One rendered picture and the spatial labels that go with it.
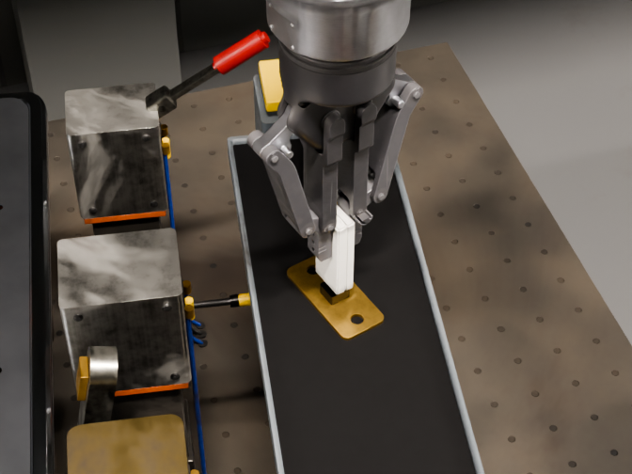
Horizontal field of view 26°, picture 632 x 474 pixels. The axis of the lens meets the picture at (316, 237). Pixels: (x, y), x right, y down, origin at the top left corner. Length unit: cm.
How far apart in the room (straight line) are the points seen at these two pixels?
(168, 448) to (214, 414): 49
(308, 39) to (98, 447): 40
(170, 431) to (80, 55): 177
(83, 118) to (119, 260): 25
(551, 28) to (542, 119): 32
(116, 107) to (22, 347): 27
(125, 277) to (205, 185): 67
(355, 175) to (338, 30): 16
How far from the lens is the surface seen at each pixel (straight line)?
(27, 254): 132
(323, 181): 93
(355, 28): 81
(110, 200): 141
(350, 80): 85
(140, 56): 280
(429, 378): 100
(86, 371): 110
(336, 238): 98
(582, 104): 304
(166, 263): 114
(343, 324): 102
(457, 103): 192
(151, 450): 106
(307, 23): 82
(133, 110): 136
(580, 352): 163
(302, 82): 86
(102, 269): 115
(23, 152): 143
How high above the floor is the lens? 195
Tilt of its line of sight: 46 degrees down
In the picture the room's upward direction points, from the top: straight up
